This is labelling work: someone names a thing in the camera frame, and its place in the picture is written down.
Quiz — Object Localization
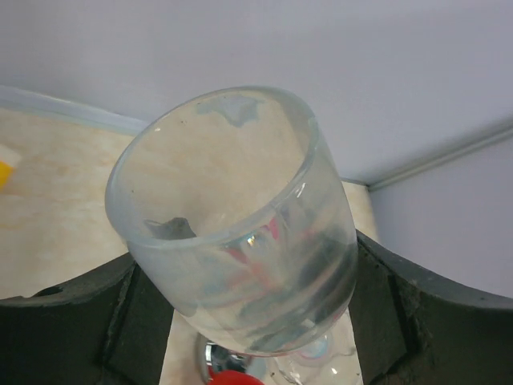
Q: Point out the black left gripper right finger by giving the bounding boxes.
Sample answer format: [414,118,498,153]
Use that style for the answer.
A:
[349,233,512,384]

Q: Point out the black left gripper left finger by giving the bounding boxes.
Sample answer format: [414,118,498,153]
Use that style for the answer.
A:
[1,253,173,384]

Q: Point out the clear wine glass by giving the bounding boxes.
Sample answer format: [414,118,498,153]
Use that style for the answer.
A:
[105,86,357,384]

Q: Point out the chrome wine glass rack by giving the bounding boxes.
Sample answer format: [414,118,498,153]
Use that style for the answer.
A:
[195,334,277,385]

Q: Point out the red plastic wine glass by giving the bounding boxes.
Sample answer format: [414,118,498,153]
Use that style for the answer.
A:
[208,371,264,385]

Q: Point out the yellow floral cloth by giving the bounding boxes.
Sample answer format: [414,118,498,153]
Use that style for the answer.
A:
[0,144,22,189]

